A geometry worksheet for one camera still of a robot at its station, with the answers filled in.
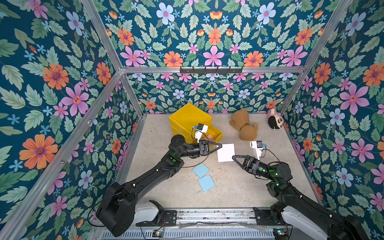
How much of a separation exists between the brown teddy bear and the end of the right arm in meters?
0.36

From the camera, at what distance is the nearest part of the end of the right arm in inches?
23.8

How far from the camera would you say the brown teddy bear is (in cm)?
99
